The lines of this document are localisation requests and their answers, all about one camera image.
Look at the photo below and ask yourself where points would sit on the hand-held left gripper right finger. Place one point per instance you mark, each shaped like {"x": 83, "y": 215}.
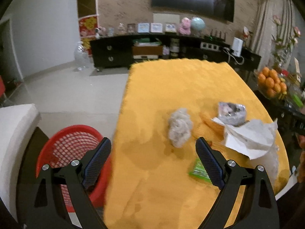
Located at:
{"x": 209, "y": 163}

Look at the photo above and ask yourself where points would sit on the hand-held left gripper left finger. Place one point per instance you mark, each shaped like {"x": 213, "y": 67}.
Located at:
{"x": 97, "y": 163}

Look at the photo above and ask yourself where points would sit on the green packet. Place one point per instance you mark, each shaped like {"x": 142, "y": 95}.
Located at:
{"x": 197, "y": 170}

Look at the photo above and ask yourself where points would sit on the red plastic basket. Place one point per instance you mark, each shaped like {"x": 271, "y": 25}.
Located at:
{"x": 71, "y": 136}

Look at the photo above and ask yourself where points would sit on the white paper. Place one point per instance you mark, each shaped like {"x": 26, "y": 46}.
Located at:
{"x": 247, "y": 136}

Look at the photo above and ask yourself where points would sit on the grey wad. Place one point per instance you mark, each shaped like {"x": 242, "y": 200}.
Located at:
{"x": 180, "y": 126}

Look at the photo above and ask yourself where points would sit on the silver foil wrapper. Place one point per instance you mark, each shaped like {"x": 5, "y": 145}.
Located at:
{"x": 231, "y": 113}

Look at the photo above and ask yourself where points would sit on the clear plastic bag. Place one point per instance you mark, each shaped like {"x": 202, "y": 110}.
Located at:
{"x": 275, "y": 162}

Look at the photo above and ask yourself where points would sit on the yellow tablecloth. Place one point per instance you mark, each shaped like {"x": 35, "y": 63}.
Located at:
{"x": 166, "y": 88}

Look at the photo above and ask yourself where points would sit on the black glossy side table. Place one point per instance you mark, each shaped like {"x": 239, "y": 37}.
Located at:
{"x": 286, "y": 114}

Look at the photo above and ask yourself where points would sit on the pile of oranges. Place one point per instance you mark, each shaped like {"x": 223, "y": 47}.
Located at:
{"x": 271, "y": 82}

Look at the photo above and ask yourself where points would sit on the large clear water jug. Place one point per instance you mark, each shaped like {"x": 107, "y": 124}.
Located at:
{"x": 81, "y": 56}

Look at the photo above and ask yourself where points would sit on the black television cabinet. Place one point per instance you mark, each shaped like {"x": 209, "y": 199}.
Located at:
{"x": 112, "y": 50}

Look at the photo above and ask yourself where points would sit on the white appliance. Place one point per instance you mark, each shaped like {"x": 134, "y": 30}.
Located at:
{"x": 237, "y": 46}

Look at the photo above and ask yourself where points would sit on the small pink bottle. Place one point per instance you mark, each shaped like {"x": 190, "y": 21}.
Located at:
{"x": 166, "y": 50}

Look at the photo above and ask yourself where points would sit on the red chair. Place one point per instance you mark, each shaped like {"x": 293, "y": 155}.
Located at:
{"x": 2, "y": 88}

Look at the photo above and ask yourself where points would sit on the brown and white box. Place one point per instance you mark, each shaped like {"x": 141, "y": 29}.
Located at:
{"x": 146, "y": 51}

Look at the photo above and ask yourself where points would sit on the black router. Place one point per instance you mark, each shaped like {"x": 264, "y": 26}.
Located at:
{"x": 214, "y": 37}

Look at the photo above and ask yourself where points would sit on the green flat package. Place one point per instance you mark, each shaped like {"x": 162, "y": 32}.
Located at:
{"x": 145, "y": 42}

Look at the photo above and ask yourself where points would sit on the small figurine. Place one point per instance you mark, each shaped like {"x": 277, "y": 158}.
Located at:
{"x": 101, "y": 31}

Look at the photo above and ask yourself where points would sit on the small glass jar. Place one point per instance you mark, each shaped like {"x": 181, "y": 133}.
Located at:
{"x": 110, "y": 31}

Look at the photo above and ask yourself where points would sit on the lucky cat figurine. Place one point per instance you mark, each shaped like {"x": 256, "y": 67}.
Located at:
{"x": 246, "y": 33}

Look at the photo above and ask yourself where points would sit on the glass jar ornament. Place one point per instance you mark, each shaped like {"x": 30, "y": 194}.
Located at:
{"x": 121, "y": 28}

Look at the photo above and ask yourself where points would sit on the pink artificial flowers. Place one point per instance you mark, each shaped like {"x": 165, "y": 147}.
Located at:
{"x": 277, "y": 41}

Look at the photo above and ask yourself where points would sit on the pink plush toy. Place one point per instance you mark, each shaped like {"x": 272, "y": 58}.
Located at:
{"x": 184, "y": 26}

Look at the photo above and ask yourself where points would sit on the light blue globe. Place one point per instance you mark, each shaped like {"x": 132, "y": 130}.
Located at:
{"x": 198, "y": 23}

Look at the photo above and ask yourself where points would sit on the striped curtain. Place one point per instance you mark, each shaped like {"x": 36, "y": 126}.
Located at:
{"x": 261, "y": 23}

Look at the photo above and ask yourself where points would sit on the red festive wall poster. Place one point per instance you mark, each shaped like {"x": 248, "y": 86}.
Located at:
{"x": 88, "y": 26}

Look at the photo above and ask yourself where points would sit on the dark picture frame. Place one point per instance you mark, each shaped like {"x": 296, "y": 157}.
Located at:
{"x": 131, "y": 28}

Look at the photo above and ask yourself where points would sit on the white picture frame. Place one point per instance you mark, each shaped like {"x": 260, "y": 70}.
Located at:
{"x": 170, "y": 27}

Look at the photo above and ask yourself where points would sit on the blue-bordered picture frame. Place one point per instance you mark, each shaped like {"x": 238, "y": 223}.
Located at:
{"x": 143, "y": 27}

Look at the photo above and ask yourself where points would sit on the pink-bordered picture frame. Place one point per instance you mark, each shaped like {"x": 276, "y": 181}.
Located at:
{"x": 156, "y": 27}

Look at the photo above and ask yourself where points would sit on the wall television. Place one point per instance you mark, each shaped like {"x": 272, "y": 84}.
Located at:
{"x": 190, "y": 2}

